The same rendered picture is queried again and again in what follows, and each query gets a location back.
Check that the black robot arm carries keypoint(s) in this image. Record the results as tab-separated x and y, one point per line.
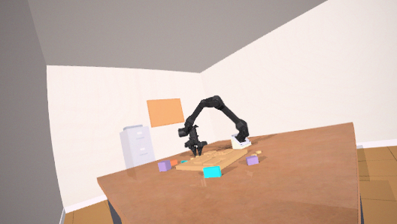
218	103

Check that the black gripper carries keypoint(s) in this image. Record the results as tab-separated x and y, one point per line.
198	144

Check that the teal block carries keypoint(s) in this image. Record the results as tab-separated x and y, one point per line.
212	171

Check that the purple block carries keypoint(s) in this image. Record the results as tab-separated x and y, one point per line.
252	160

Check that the light purple cube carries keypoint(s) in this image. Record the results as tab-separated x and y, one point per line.
164	165

